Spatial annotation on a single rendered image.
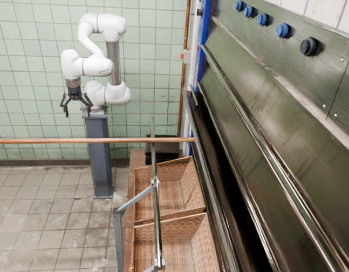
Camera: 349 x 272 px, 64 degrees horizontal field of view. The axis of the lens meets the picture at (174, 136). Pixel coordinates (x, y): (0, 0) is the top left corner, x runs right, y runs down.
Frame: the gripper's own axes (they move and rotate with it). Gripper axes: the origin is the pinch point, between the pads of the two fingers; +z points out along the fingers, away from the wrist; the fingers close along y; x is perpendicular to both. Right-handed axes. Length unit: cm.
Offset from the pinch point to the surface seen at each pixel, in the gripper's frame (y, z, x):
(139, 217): -39, 73, 21
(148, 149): -46, 51, -34
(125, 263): -31, 74, 57
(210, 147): -76, -8, 48
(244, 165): -83, -18, 76
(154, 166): -48, 14, 35
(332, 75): -86, -68, 105
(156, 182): -49, 15, 49
